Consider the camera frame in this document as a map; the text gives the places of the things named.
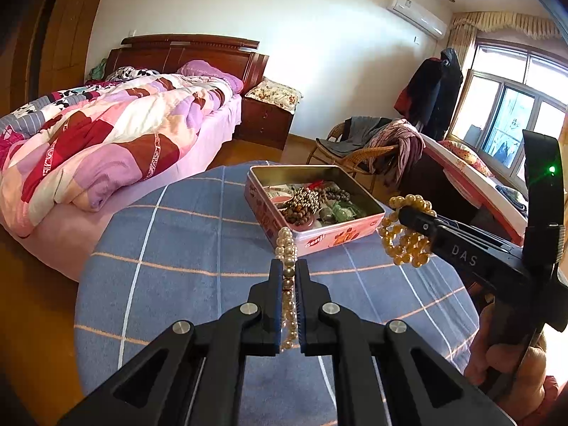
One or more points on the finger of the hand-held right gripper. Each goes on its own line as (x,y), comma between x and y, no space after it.
(488,235)
(461,255)

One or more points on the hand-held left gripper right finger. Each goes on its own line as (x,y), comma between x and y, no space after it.
(302,301)

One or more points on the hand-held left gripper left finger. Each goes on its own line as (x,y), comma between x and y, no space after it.
(276,301)

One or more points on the pink tin box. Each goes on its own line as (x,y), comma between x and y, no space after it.
(337,239)

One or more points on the person's right hand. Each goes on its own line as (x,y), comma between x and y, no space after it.
(477,359)

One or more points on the floral red quilt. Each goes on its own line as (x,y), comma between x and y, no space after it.
(466,159)

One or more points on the window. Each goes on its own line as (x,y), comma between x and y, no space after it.
(510,111)

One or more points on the pink bangle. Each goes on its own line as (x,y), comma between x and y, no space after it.
(282,199)

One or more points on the blue plaid tablecloth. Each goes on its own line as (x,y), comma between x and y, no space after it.
(177,253)

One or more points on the printed paper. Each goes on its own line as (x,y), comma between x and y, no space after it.
(277,188)

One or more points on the pink purple garment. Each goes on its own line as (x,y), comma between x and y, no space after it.
(399,142)

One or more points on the hanging dark coats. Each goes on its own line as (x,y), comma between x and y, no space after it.
(435,93)

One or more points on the wicker chair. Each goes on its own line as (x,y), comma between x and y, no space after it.
(346,159)

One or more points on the grey garment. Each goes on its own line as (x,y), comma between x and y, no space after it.
(350,131)

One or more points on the beige curtain valance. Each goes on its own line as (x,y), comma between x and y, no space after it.
(506,24)

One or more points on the wooden nightstand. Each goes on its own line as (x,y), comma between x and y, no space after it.
(264,122)

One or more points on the floral cushion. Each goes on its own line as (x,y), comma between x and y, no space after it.
(273,93)

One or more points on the white air conditioner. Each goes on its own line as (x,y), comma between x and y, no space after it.
(417,13)

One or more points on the pink patchwork quilt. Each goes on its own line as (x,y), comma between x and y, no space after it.
(111,133)

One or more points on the purple pillow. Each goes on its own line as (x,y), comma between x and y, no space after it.
(208,73)

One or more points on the wooden bed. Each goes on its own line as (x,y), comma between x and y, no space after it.
(186,53)

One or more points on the black and white cloth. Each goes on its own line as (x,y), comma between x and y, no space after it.
(133,73)

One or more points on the green cloth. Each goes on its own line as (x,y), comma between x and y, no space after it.
(97,71)

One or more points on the wooden wardrobe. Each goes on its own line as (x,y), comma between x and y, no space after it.
(66,31)

